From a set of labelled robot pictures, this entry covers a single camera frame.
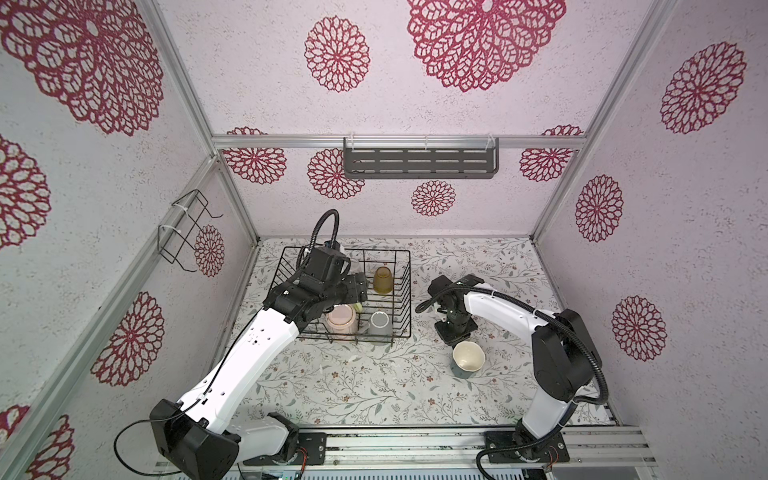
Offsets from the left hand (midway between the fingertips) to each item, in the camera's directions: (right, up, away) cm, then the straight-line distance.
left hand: (354, 289), depth 76 cm
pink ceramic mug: (-4, -10, +6) cm, 12 cm away
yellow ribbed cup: (+8, +1, +26) cm, 27 cm away
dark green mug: (+32, -21, +10) cm, 39 cm away
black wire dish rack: (+9, -9, +24) cm, 27 cm away
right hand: (+27, -15, +12) cm, 33 cm away
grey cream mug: (+7, -10, +8) cm, 14 cm away
